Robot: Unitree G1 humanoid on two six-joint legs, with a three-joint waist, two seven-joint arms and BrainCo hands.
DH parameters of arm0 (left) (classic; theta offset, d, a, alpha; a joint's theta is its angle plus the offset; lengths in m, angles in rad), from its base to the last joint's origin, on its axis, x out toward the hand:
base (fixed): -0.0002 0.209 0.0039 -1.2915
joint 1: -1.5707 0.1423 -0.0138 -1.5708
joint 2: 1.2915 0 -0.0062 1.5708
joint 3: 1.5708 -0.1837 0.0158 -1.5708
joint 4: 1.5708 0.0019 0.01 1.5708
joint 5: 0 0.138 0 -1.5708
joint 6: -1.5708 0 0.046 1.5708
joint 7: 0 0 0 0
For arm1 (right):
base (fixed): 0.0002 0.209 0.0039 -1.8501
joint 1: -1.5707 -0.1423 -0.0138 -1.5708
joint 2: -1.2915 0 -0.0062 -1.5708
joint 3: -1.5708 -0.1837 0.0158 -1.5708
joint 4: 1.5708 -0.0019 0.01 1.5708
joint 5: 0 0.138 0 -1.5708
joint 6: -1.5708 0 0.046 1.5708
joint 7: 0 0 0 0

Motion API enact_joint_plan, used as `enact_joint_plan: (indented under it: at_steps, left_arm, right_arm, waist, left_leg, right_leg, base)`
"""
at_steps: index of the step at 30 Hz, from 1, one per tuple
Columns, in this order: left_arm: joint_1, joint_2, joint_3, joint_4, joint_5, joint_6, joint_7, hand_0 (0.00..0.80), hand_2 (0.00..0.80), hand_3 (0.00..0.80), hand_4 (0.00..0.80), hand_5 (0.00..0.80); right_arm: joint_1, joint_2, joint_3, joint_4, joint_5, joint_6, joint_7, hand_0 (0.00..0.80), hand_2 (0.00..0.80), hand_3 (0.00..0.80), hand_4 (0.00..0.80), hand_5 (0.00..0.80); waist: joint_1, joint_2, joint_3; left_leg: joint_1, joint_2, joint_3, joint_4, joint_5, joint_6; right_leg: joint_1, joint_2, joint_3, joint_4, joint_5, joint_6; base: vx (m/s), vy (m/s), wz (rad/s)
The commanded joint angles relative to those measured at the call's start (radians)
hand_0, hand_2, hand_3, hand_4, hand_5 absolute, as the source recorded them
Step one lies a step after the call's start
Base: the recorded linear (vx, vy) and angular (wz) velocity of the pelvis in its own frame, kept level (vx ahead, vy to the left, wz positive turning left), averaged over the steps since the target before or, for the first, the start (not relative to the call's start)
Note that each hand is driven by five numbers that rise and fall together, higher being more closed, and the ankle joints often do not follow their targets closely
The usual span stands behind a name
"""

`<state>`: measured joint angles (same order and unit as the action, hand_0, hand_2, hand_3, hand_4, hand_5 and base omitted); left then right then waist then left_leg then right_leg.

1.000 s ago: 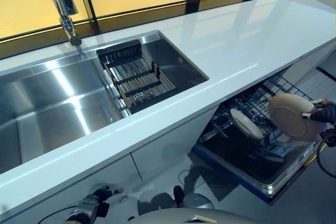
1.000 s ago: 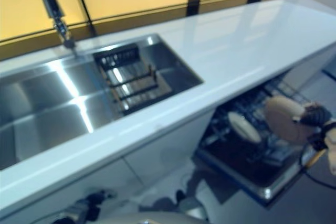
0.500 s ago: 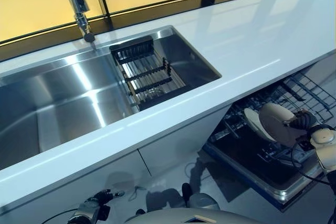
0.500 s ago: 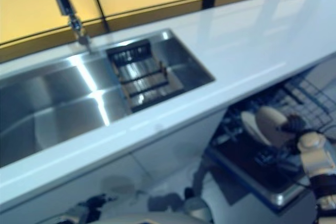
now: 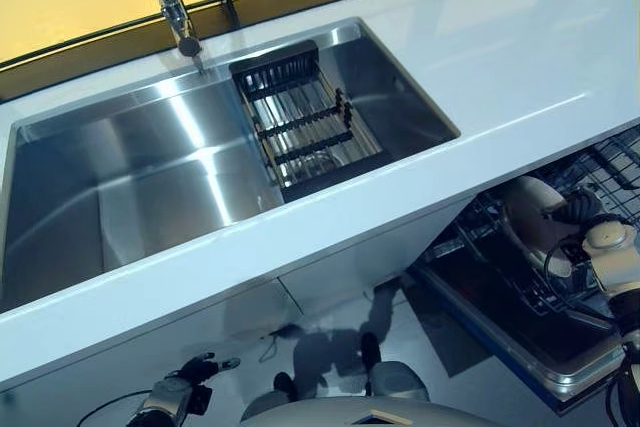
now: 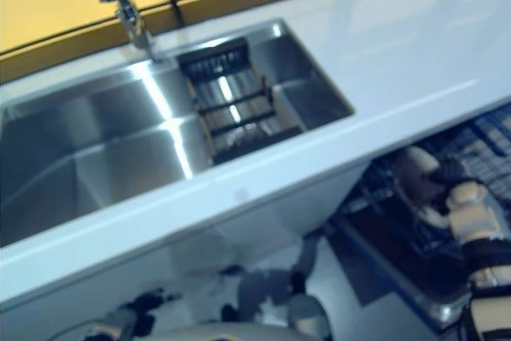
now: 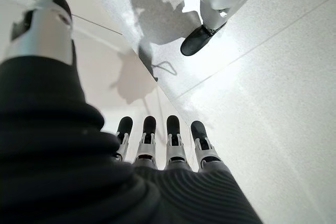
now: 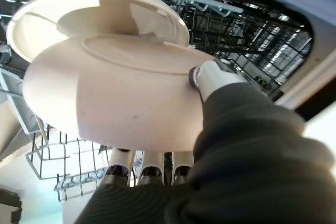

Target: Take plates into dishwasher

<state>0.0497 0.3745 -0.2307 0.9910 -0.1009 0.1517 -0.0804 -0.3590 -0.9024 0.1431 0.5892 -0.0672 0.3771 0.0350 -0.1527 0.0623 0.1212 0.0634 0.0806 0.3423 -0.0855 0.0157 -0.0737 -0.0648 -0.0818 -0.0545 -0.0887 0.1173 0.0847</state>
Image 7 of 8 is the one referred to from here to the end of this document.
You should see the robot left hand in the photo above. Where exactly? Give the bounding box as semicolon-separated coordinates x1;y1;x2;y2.
0;0;263;224

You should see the wide white cabinet door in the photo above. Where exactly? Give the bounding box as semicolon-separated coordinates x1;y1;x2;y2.
0;0;193;173

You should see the thin cable on floor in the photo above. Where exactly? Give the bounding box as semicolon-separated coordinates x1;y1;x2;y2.
150;60;177;77

